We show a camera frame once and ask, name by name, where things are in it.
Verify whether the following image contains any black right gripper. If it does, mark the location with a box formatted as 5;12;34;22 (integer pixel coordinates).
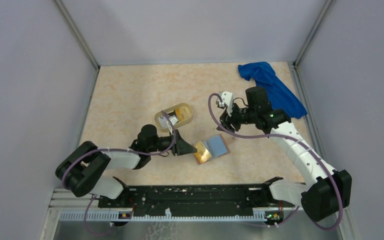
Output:
217;100;258;135

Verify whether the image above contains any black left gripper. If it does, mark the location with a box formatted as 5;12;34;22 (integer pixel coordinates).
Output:
148;129;197;156

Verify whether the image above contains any gold VIP credit card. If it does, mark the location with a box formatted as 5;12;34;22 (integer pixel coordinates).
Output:
193;141;213;165

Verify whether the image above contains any tan leather card holder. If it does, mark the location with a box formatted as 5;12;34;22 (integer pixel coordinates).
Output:
200;133;236;163

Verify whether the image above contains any yellow credit cards stack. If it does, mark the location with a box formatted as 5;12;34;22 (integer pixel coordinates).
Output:
174;107;190;122

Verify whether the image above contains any cream plastic tray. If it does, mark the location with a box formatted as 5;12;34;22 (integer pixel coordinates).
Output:
154;102;194;132

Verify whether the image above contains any blue cloth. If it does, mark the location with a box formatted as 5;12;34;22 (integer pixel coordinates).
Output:
237;61;308;119

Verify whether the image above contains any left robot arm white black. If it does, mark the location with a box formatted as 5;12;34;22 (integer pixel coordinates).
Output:
55;124;197;207

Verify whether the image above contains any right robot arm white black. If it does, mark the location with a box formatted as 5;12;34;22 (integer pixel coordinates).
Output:
216;86;352;222

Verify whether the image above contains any white black card in tray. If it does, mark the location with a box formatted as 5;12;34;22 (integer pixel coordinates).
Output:
157;115;169;129

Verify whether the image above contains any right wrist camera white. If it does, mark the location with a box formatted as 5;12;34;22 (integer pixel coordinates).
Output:
216;91;234;109

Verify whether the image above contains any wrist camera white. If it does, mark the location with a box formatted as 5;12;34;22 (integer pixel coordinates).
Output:
216;91;234;109
166;115;179;128

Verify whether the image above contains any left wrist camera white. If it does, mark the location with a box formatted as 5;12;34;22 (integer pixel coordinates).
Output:
166;115;179;128

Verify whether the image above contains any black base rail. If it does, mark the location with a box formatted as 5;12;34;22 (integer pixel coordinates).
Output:
98;184;294;224

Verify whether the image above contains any aluminium frame rail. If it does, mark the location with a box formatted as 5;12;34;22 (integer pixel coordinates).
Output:
47;187;345;223

